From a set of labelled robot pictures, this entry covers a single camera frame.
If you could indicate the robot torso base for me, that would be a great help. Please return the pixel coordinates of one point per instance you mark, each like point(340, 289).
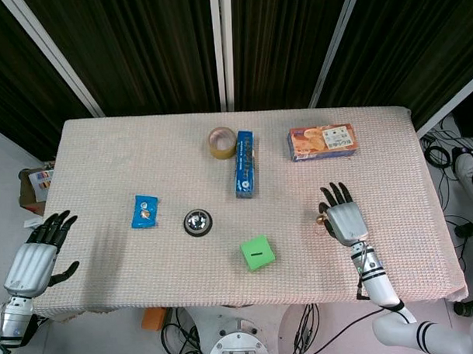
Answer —
point(240, 342)

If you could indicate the black tripod stand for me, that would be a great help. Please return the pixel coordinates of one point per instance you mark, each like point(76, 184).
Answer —
point(472, 304)

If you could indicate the white shoe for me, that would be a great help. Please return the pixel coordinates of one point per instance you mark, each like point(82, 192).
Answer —
point(468, 173)

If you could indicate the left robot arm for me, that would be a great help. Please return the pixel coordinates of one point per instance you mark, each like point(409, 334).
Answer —
point(10, 328)

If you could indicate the orange biscuit box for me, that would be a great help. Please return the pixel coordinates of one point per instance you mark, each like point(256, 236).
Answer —
point(322, 142)

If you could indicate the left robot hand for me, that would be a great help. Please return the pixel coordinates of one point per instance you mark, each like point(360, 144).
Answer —
point(29, 260)

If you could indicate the white room divider frame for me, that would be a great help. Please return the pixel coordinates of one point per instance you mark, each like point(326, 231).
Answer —
point(221, 49)
point(49, 55)
point(333, 45)
point(449, 103)

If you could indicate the blue snack packet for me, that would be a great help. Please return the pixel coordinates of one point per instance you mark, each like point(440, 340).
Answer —
point(144, 211)

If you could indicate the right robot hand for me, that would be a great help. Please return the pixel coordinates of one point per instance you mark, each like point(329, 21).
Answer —
point(345, 219)

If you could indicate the long blue box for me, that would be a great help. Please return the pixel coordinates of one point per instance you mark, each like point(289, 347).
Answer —
point(245, 164)

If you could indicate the cardboard box with papers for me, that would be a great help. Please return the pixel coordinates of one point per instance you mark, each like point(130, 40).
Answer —
point(36, 188)

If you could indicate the small brass jingle bell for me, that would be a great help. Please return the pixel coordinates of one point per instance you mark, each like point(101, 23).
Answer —
point(320, 220)

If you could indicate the beige waffle tablecloth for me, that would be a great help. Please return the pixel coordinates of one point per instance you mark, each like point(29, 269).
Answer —
point(245, 211)

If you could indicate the green foam cube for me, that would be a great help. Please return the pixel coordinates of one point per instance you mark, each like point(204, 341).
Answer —
point(257, 252)

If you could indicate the orange block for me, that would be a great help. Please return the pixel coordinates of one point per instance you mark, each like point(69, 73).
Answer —
point(153, 319)

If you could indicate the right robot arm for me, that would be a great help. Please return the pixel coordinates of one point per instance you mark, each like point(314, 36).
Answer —
point(384, 292)

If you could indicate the chrome desk call bell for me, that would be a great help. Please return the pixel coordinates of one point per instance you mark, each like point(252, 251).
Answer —
point(198, 222)

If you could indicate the brown packing tape roll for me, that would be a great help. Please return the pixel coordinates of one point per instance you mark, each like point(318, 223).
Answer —
point(222, 142)

